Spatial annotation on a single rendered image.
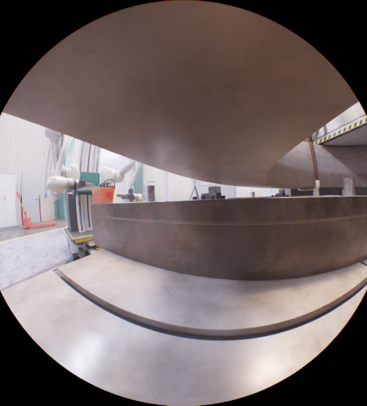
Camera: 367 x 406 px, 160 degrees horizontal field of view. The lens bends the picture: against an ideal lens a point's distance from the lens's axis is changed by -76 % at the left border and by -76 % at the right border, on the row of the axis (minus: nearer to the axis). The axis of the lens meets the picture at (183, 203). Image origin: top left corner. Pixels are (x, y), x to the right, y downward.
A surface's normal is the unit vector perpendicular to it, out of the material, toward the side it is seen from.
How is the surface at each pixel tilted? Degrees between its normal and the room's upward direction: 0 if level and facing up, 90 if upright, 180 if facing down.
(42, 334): 0
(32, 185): 90
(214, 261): 90
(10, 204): 90
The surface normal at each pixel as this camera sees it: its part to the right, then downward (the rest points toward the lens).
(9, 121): 1.00, -0.04
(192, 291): -0.04, -1.00
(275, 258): -0.40, 0.04
